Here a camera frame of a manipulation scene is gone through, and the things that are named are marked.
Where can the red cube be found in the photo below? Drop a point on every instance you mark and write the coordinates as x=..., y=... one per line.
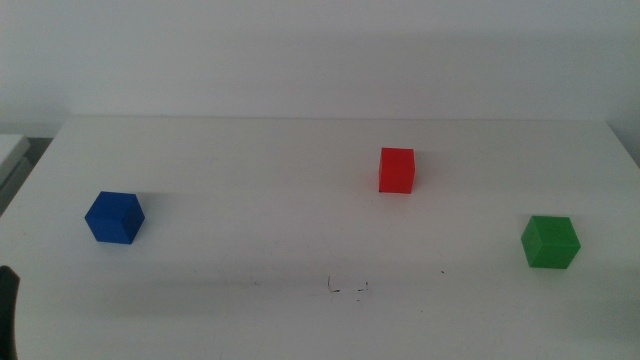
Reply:
x=396, y=172

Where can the green cube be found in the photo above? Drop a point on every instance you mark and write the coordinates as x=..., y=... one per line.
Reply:
x=549, y=245

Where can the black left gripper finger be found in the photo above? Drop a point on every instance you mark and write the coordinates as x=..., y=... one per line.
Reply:
x=7, y=315

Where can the blue cube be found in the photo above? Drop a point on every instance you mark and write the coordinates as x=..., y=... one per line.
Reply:
x=112, y=222

